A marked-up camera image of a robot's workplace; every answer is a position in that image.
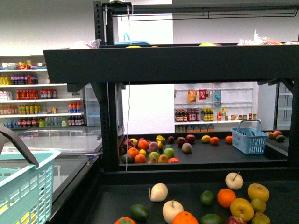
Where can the small blue basket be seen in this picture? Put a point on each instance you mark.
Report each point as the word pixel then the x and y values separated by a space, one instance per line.
pixel 248 140

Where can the dark green avocado left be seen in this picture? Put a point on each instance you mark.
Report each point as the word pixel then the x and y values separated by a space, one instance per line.
pixel 139 212

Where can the rear black fruit shelf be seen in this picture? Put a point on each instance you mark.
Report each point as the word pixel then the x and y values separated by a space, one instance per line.
pixel 222 156

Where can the green lime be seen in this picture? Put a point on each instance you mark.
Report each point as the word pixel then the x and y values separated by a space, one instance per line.
pixel 207 198

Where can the brown kiwi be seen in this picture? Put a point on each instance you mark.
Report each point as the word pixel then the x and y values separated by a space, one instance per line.
pixel 260 218
pixel 258 205

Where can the white drinks shelf unit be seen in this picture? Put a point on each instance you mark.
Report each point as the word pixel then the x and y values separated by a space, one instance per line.
pixel 29 99

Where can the green avocado middle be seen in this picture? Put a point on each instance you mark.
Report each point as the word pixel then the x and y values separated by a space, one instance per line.
pixel 211 219

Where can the yellow apple rear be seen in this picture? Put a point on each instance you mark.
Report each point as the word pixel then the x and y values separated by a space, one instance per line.
pixel 259 191

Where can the yellow apple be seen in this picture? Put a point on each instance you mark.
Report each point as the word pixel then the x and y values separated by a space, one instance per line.
pixel 259 191
pixel 240 207

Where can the black fruit shelf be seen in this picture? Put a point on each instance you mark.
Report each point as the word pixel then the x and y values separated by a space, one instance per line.
pixel 135 90
pixel 222 156

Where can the white pear right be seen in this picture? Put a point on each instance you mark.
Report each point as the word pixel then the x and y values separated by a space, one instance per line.
pixel 234 181

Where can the brown kiwi rear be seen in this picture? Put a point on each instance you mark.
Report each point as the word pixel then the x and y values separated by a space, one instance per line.
pixel 258 205

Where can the red apple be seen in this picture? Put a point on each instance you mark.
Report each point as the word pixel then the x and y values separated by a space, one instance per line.
pixel 235 220

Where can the brown kiwi front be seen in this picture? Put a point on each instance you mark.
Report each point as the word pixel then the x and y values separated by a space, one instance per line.
pixel 260 218

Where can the small orange tangerine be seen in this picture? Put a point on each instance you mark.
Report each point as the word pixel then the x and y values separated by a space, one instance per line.
pixel 225 197

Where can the orange with navel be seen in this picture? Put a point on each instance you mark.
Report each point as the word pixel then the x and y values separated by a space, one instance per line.
pixel 185 217

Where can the white pear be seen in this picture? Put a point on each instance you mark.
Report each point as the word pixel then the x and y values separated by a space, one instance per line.
pixel 234 181
pixel 171 209
pixel 158 192

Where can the light blue shopping basket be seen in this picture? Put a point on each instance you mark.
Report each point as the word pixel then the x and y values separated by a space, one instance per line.
pixel 26 189

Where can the orange persimmon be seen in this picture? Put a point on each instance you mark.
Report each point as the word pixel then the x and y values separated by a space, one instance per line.
pixel 125 220

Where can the white pear left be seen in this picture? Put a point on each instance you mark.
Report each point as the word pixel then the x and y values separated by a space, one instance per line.
pixel 158 192

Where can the white pear front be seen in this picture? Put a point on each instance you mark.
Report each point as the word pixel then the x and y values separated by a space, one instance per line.
pixel 171 209

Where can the yellow apple front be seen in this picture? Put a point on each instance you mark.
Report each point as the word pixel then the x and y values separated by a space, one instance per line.
pixel 240 207

